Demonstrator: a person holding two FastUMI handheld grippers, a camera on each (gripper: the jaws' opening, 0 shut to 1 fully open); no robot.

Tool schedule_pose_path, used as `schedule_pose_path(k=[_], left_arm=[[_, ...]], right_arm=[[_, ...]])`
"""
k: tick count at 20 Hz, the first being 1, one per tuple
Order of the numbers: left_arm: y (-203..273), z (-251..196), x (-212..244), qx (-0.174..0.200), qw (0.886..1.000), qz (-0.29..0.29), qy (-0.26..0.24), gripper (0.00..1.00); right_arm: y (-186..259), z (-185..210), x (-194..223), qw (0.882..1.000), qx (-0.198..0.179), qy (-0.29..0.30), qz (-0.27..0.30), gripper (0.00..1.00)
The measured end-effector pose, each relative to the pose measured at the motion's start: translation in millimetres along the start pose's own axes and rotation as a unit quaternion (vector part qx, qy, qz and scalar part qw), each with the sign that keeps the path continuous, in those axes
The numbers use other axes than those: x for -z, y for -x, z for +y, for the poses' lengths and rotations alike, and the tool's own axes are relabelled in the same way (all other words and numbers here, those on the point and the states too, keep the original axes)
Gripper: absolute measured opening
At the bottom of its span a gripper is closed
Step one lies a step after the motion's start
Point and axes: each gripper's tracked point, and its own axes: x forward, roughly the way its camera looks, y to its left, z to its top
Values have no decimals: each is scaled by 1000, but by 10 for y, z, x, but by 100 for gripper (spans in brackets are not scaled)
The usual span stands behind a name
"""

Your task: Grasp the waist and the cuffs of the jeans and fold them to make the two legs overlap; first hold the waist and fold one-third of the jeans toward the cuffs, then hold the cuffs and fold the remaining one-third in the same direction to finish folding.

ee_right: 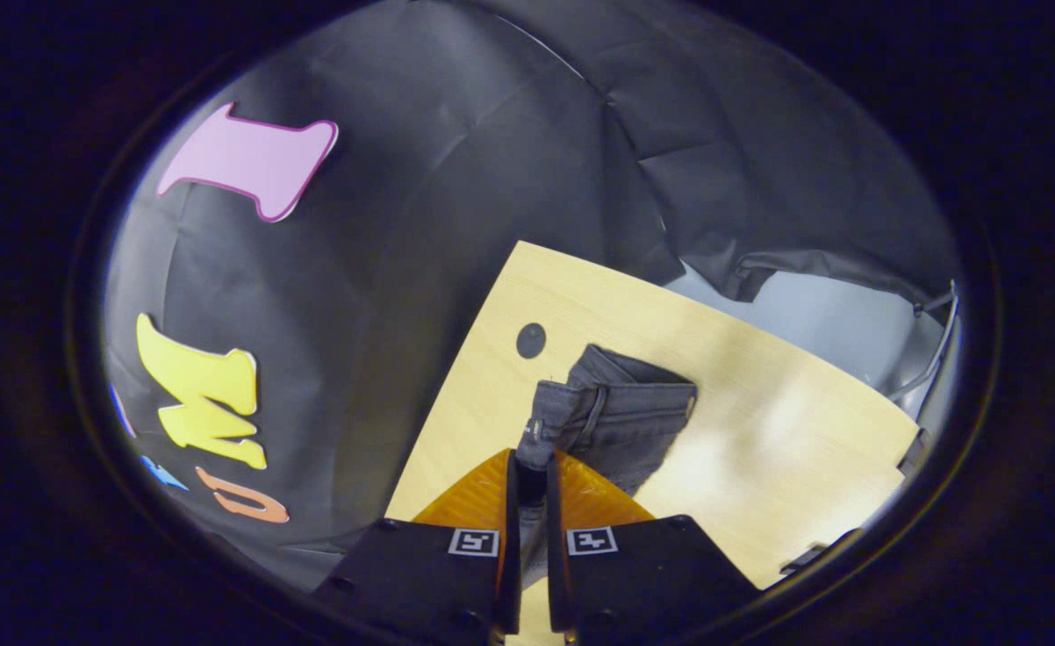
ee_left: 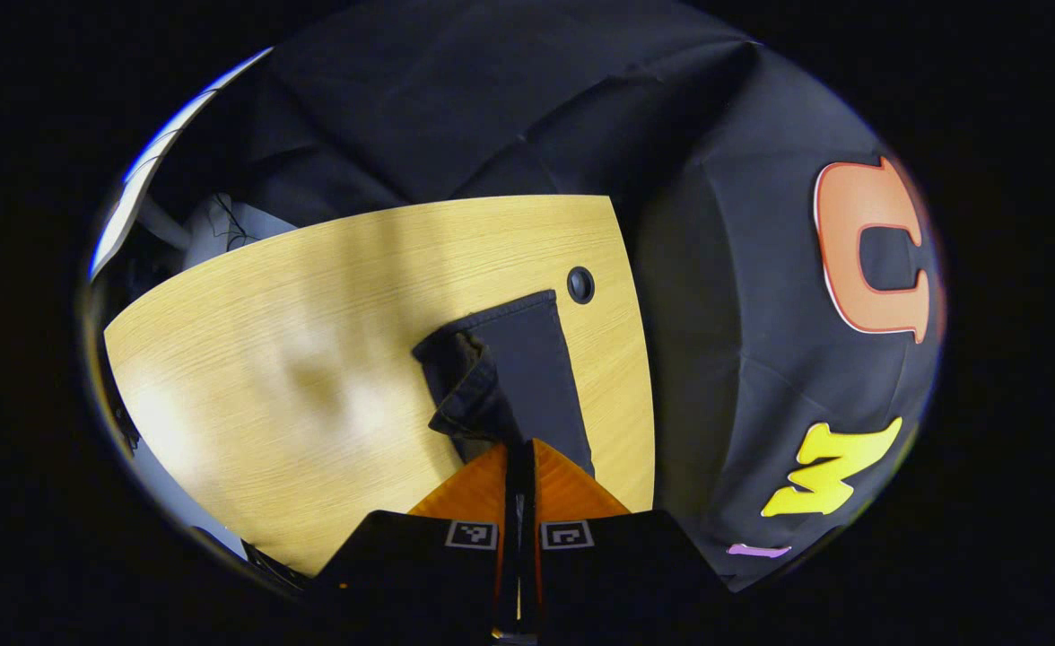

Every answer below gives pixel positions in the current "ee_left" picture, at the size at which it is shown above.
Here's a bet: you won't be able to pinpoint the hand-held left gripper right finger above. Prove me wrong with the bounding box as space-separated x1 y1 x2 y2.
519 438 730 636

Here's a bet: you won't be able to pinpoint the black backdrop cloth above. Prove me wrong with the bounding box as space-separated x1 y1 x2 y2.
146 0 946 593

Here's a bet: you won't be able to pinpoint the bright white screen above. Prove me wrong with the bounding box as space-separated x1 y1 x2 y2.
90 48 273 277

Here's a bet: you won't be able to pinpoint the black jeans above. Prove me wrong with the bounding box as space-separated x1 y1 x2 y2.
413 289 597 478

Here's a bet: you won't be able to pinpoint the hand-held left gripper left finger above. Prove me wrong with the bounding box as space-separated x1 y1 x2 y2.
308 440 521 636

